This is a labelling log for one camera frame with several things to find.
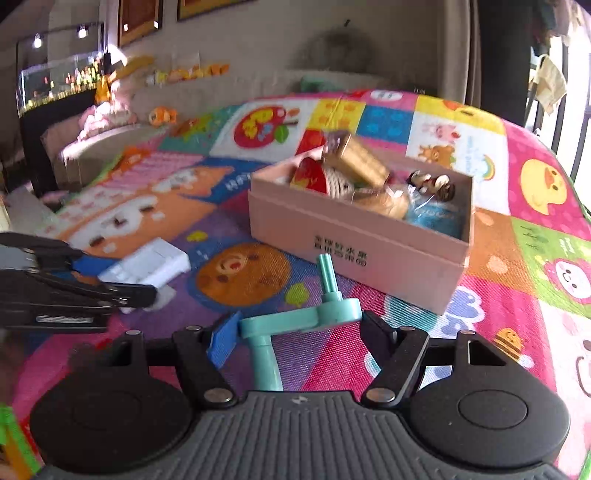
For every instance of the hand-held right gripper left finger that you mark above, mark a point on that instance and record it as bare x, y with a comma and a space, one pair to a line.
224, 339

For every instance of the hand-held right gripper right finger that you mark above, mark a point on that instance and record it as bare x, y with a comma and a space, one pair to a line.
381, 332

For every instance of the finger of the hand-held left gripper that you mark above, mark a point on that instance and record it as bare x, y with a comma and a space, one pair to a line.
92, 266
129, 295

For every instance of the white small box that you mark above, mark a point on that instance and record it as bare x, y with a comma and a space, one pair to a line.
147, 265

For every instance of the pink cardboard box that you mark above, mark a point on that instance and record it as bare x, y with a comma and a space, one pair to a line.
360, 249

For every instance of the yellow bread packet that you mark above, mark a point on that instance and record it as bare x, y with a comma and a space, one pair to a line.
383, 203

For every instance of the small brown figurine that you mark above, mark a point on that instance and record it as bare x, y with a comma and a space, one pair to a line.
442, 188
421, 182

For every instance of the golden packet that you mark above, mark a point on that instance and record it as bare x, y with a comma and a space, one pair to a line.
358, 157

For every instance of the blue wet tissue pack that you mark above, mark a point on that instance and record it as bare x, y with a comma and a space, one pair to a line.
438, 219

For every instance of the colourful cartoon play mat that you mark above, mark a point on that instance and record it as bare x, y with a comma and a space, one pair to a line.
508, 300

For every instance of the green plastic object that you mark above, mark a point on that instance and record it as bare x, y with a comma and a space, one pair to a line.
14, 443

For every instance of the red crochet strawberry toy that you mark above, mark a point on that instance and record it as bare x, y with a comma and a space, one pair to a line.
318, 177

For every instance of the orange plastic toy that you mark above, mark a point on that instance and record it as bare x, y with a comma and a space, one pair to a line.
162, 115

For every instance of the glass fish tank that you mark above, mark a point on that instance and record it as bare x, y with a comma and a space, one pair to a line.
60, 78

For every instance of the row of orange toys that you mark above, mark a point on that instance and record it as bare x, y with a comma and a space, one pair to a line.
194, 73

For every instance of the teal soft toy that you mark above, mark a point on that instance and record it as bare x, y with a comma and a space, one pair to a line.
318, 85

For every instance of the round standing fan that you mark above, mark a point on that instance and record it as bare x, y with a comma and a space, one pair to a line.
337, 48

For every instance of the hanging cream cloth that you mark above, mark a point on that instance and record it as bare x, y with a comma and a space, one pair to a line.
549, 83

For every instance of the grey curtain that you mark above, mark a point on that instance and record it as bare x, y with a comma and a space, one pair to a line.
494, 46

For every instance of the framed wall picture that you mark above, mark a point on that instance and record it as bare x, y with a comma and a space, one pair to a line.
207, 7
138, 18

